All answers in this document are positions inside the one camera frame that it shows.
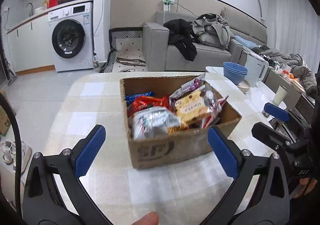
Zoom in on beige bowl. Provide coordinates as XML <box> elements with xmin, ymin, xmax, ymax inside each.
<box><xmin>236</xmin><ymin>79</ymin><xmax>251</xmax><ymax>94</ymax></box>

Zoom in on person's right hand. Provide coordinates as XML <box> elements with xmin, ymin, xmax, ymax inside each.
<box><xmin>290</xmin><ymin>177</ymin><xmax>317</xmax><ymax>198</ymax></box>

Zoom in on white cup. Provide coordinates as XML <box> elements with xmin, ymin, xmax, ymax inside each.
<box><xmin>272</xmin><ymin>85</ymin><xmax>287</xmax><ymax>106</ymax></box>

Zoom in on person's left hand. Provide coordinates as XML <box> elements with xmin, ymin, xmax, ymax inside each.
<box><xmin>132</xmin><ymin>212</ymin><xmax>159</xmax><ymax>225</ymax></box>

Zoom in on grey sofa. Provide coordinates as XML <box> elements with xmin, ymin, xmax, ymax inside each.
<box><xmin>142</xmin><ymin>7</ymin><xmax>267</xmax><ymax>72</ymax></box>

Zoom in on blue bowls stack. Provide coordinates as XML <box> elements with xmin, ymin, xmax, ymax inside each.
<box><xmin>223</xmin><ymin>62</ymin><xmax>248</xmax><ymax>85</ymax></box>

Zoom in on purple grape gummy bag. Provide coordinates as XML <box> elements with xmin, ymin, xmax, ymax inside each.
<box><xmin>169</xmin><ymin>73</ymin><xmax>206</xmax><ymax>103</ymax></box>

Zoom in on white washing machine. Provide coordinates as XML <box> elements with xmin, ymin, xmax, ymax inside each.
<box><xmin>48</xmin><ymin>2</ymin><xmax>94</xmax><ymax>72</ymax></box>

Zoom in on white red noodle snack bag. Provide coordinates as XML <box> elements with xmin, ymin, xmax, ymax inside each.
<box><xmin>132</xmin><ymin>106</ymin><xmax>188</xmax><ymax>140</ymax></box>

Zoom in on white electric kettle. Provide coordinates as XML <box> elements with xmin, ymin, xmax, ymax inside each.
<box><xmin>245</xmin><ymin>52</ymin><xmax>268</xmax><ymax>87</ymax></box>

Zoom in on black cable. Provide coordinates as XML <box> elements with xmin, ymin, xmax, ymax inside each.
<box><xmin>0</xmin><ymin>91</ymin><xmax>22</xmax><ymax>213</ymax></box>

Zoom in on white kitchen cabinet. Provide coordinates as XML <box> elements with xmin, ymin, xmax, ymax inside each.
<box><xmin>7</xmin><ymin>14</ymin><xmax>54</xmax><ymax>72</ymax></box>

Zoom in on grey blanket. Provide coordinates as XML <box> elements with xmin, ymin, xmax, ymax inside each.
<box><xmin>252</xmin><ymin>46</ymin><xmax>317</xmax><ymax>99</ymax></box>

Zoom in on small cardboard box on floor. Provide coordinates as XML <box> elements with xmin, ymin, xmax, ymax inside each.
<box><xmin>0</xmin><ymin>89</ymin><xmax>11</xmax><ymax>136</ymax></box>

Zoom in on black jacket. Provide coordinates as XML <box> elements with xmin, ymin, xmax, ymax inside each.
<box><xmin>163</xmin><ymin>18</ymin><xmax>197</xmax><ymax>61</ymax></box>

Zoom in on red orange snack packet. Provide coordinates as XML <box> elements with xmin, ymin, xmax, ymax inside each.
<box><xmin>127</xmin><ymin>96</ymin><xmax>170</xmax><ymax>116</ymax></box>

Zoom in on blue Oreo packet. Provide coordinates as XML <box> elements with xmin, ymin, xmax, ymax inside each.
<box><xmin>125</xmin><ymin>91</ymin><xmax>156</xmax><ymax>107</ymax></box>

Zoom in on white purple snack bag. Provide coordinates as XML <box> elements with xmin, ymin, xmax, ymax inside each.
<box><xmin>198</xmin><ymin>83</ymin><xmax>229</xmax><ymax>129</ymax></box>

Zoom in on red container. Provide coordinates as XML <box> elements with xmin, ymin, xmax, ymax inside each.
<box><xmin>48</xmin><ymin>0</ymin><xmax>61</xmax><ymax>8</ymax></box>

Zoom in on grey jacket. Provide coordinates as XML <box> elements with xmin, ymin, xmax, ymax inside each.
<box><xmin>191</xmin><ymin>14</ymin><xmax>234</xmax><ymax>49</ymax></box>

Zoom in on yellow biscuit packet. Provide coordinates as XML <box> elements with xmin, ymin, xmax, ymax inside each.
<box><xmin>174</xmin><ymin>86</ymin><xmax>204</xmax><ymax>125</ymax></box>

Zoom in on black patterned chair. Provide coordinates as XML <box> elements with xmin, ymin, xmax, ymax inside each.
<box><xmin>100</xmin><ymin>27</ymin><xmax>148</xmax><ymax>73</ymax></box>

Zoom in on white sneakers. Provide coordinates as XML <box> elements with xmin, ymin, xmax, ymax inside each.
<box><xmin>1</xmin><ymin>140</ymin><xmax>32</xmax><ymax>174</ymax></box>

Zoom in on SF Express cardboard box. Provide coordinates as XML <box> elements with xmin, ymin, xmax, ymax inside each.
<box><xmin>120</xmin><ymin>75</ymin><xmax>241</xmax><ymax>169</ymax></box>

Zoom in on wall power strip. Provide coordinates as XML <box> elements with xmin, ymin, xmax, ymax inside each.
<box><xmin>163</xmin><ymin>0</ymin><xmax>175</xmax><ymax>11</ymax></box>

